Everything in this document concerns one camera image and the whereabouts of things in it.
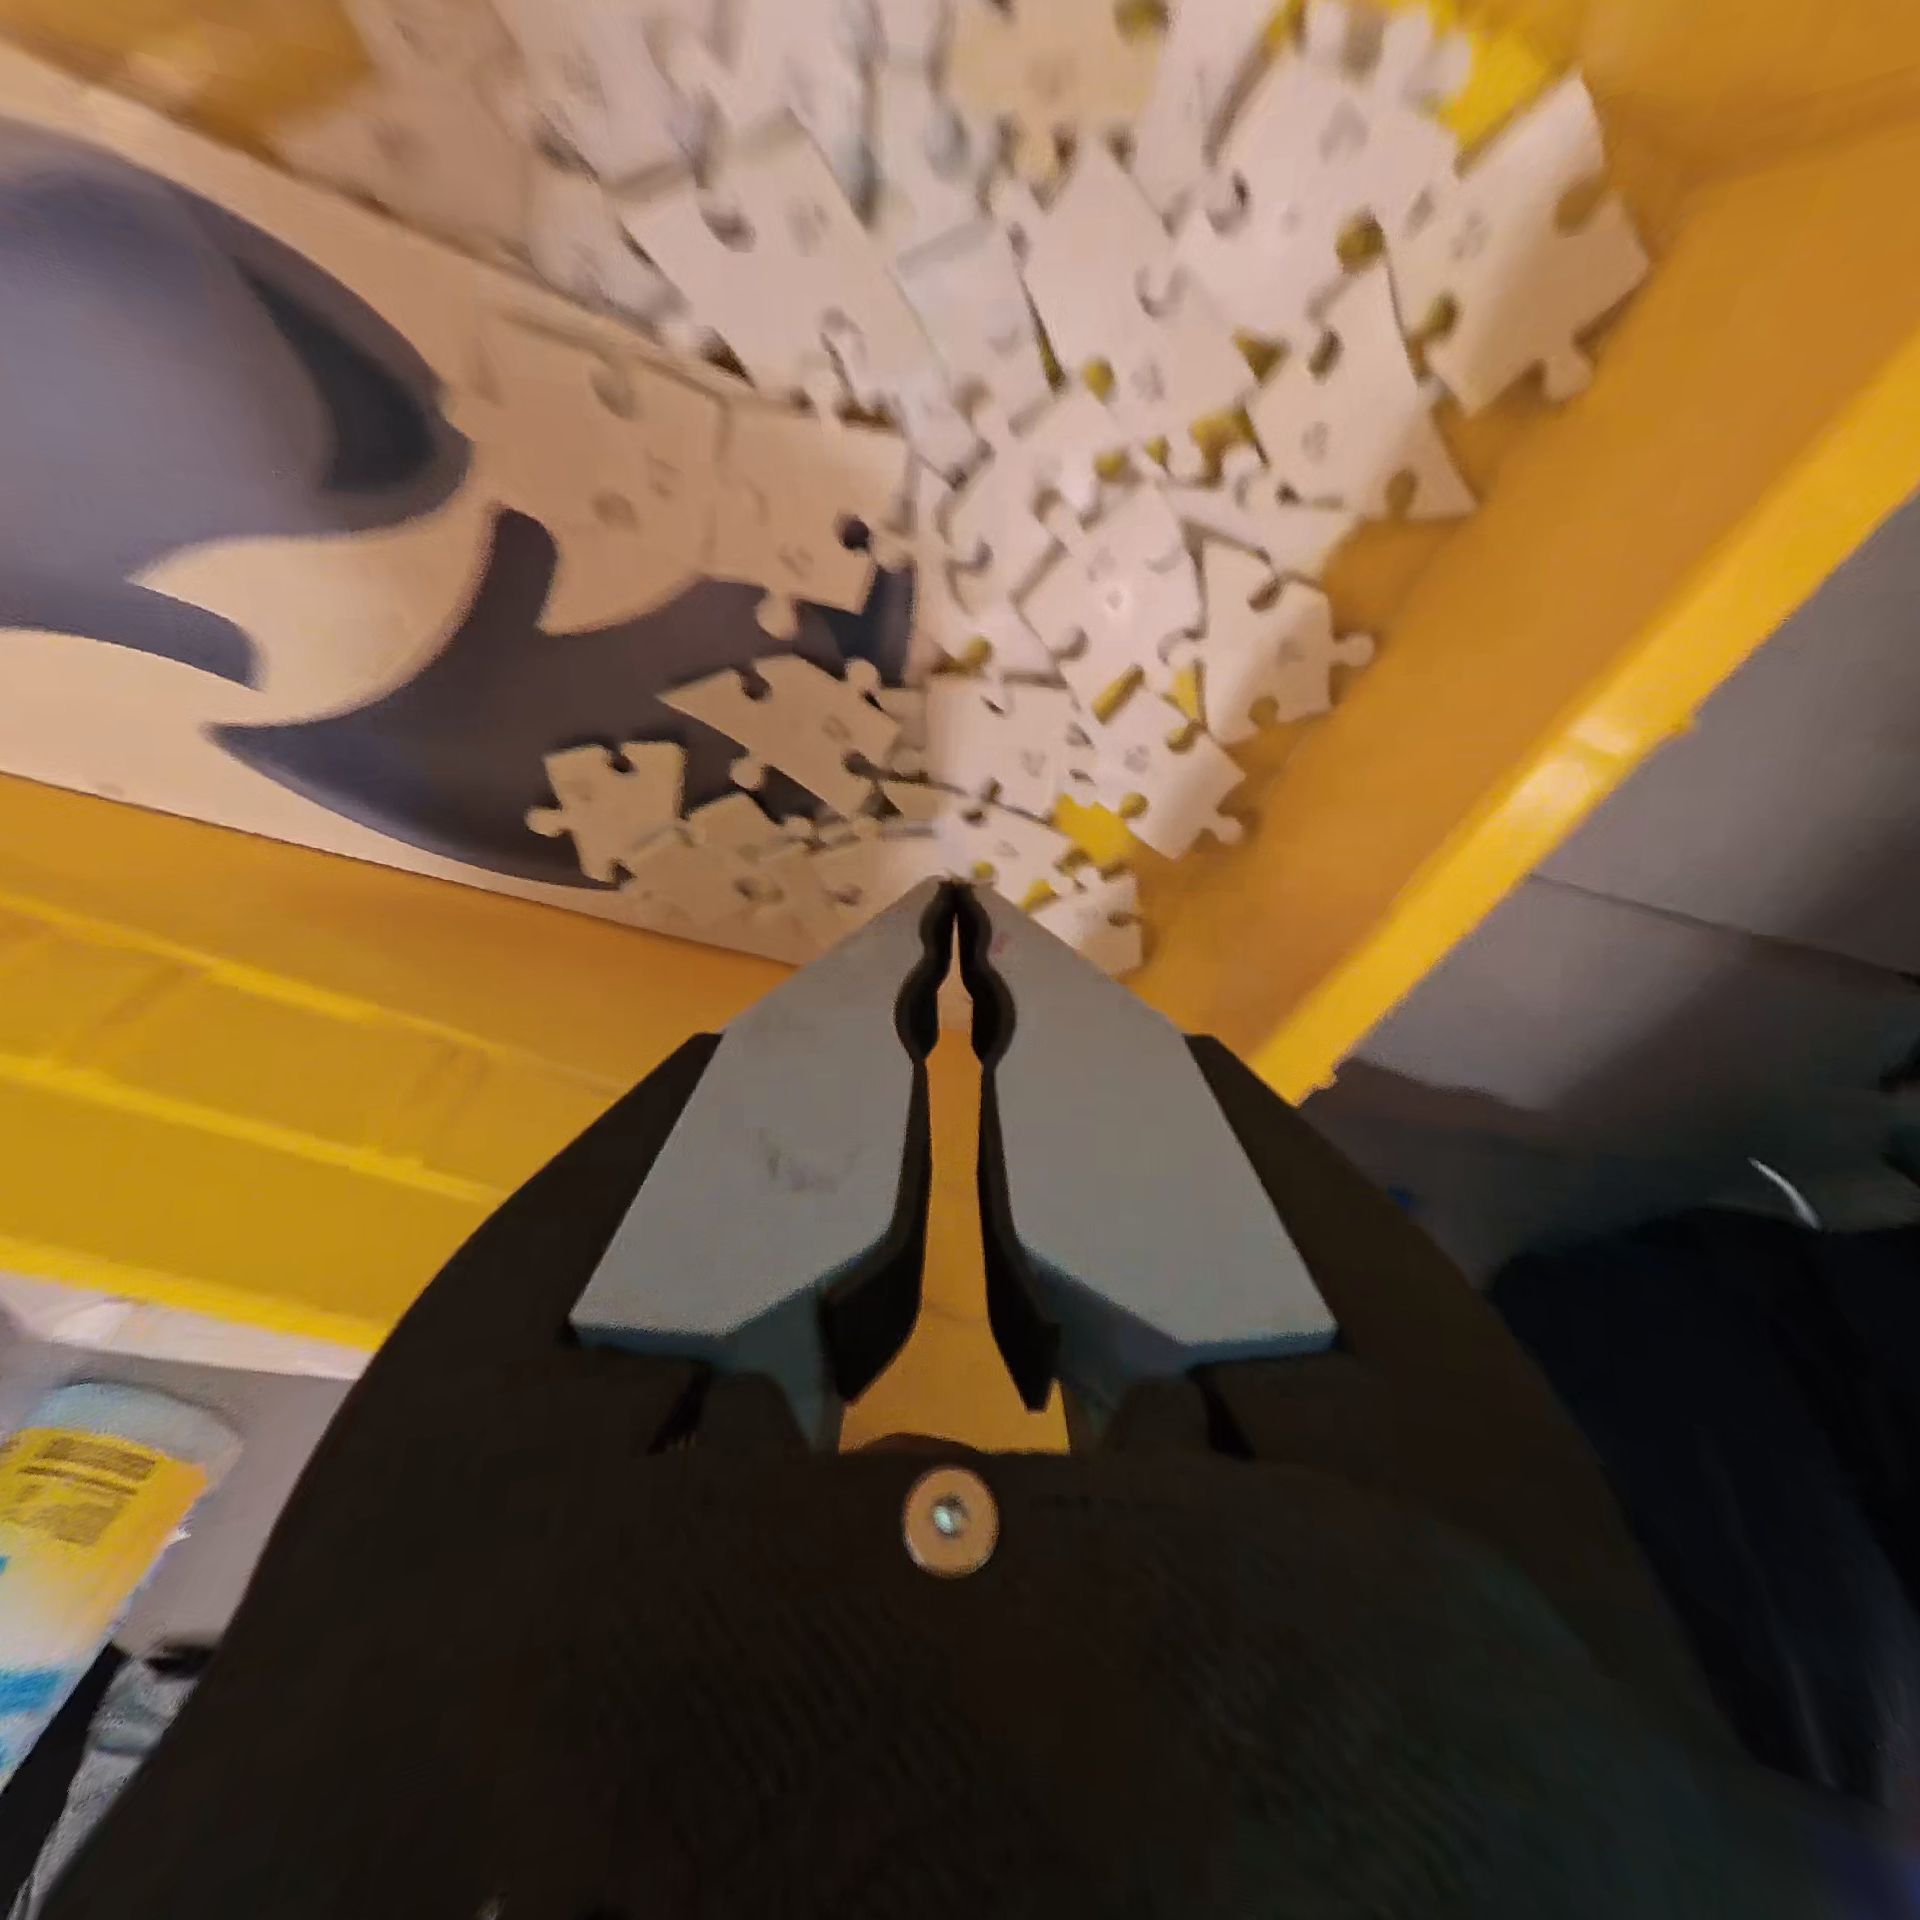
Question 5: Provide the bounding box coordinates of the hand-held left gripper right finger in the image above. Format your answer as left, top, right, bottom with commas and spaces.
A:
960, 885, 1338, 1409

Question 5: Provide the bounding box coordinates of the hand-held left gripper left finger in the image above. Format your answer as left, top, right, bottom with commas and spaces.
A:
569, 882, 955, 1404

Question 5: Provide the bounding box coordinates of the yellow plastic bin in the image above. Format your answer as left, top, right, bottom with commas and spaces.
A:
0, 0, 1920, 1449

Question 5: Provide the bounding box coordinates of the pile of puzzle pieces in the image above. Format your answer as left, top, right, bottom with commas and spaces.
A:
271, 0, 1653, 976

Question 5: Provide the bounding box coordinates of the disinfecting wipes canister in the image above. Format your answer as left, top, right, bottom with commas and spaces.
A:
0, 1381, 250, 1771

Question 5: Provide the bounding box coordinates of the white card with blue shapes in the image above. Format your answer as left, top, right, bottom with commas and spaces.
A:
0, 36, 933, 963

